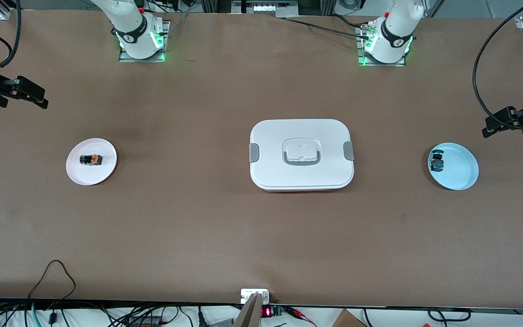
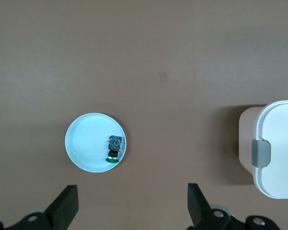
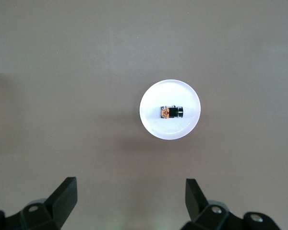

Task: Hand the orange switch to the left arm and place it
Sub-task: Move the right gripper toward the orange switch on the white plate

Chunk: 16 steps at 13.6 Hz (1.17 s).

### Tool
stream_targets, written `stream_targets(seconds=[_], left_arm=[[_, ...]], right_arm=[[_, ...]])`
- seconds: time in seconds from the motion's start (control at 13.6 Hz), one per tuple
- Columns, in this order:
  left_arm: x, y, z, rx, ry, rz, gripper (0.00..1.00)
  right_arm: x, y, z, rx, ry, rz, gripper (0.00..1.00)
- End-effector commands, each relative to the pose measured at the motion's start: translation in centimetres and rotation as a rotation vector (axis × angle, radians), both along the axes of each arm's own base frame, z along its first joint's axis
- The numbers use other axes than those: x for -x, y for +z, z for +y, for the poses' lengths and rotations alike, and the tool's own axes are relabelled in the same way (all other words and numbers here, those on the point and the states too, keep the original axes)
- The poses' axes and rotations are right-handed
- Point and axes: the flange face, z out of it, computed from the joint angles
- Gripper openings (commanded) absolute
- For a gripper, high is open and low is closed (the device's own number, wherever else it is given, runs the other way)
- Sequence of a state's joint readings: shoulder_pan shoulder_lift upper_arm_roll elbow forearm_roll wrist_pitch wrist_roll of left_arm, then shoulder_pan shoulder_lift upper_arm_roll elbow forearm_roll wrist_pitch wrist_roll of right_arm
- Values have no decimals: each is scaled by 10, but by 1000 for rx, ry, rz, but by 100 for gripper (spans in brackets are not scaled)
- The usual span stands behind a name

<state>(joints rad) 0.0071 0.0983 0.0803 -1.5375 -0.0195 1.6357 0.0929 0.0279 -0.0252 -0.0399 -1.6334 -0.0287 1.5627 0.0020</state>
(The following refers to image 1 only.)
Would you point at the orange black switch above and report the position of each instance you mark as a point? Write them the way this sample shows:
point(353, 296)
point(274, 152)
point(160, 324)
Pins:
point(91, 160)

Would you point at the white lunch box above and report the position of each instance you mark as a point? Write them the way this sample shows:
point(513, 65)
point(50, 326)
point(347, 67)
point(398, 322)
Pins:
point(302, 131)

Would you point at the brown cardboard box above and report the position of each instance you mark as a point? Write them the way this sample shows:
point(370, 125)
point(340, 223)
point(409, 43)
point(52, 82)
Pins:
point(347, 320)

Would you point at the light blue round plate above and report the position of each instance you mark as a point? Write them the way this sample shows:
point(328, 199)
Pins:
point(459, 170)

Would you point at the white round plate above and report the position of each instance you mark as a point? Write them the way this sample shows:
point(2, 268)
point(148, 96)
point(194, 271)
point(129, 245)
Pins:
point(91, 175)

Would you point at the red digit display module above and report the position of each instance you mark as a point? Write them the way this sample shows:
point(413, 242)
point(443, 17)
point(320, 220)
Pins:
point(267, 312)

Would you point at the aluminium profile bar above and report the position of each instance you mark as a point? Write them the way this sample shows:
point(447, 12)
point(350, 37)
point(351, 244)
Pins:
point(249, 313)

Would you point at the blue switch module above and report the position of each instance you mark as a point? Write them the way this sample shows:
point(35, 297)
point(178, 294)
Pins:
point(436, 161)

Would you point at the short aluminium rail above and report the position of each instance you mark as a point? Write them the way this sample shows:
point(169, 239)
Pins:
point(7, 11)

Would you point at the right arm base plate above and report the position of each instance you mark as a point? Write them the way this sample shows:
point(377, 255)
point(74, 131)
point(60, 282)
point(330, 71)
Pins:
point(167, 41)

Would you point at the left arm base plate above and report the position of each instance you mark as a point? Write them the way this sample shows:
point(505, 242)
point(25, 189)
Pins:
point(360, 50)

